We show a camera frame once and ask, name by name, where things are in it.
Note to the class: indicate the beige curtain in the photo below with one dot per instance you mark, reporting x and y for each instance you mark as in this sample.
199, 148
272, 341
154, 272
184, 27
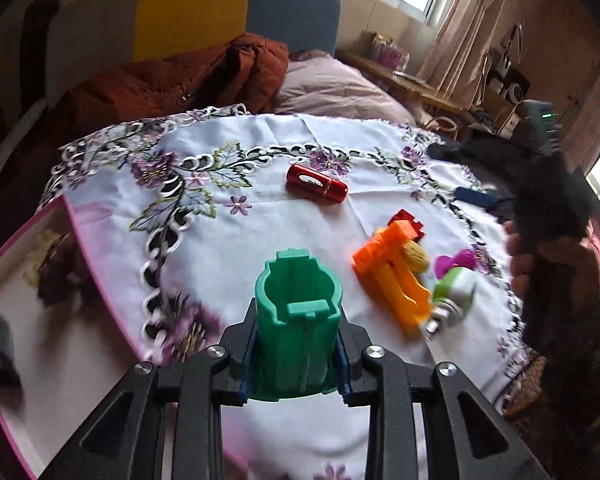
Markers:
465, 25

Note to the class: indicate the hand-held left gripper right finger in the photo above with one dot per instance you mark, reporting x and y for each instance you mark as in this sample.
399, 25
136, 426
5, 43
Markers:
342, 372

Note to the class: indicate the multicolour sofa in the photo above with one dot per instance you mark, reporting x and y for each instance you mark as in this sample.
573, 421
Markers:
200, 15

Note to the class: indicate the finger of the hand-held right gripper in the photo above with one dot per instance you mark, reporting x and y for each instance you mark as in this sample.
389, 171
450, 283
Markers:
480, 199
480, 157

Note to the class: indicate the cluttered shelf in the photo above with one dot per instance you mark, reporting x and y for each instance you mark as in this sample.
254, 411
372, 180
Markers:
505, 90

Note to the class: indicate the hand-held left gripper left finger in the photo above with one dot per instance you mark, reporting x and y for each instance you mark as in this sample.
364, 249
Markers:
246, 380

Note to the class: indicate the yellow-orange plastic part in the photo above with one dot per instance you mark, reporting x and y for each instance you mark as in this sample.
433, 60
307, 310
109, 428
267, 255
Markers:
405, 305

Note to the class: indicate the wooden side desk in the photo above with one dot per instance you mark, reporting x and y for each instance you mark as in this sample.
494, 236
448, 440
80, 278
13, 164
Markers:
410, 85

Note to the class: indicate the green plastic cup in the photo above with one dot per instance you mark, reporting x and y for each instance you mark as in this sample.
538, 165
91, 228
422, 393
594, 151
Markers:
290, 345

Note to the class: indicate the pink-rimmed white box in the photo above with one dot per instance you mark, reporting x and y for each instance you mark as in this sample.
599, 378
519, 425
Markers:
80, 345

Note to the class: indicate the magenta plastic piece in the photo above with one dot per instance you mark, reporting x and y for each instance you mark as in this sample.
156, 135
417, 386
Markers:
457, 260

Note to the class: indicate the red plastic piece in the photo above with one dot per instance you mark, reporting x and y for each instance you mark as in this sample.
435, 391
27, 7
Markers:
405, 220

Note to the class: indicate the red cylinder case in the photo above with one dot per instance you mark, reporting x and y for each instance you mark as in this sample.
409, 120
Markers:
315, 182

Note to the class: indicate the embroidered floral tablecloth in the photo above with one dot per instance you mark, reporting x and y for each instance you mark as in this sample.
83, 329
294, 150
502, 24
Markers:
260, 230

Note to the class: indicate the rust brown jacket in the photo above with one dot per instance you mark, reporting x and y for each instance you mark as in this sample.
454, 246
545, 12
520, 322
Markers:
180, 80

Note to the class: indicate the grey device with green light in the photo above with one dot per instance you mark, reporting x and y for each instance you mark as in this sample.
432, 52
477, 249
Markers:
542, 120

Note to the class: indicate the black rolled mat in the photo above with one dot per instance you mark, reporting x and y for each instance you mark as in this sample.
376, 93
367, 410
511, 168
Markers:
40, 45

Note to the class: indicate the person's right hand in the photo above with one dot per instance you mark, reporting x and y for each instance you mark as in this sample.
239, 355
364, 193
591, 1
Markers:
522, 265

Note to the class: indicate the pink quilt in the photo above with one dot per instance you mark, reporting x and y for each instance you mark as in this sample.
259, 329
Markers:
330, 90

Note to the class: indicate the yellow plastic piece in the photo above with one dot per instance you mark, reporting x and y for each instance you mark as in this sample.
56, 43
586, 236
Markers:
414, 256

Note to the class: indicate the purple box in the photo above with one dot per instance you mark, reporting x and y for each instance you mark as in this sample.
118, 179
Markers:
390, 52

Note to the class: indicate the green and white toy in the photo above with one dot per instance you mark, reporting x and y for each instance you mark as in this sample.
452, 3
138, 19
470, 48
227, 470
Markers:
455, 290

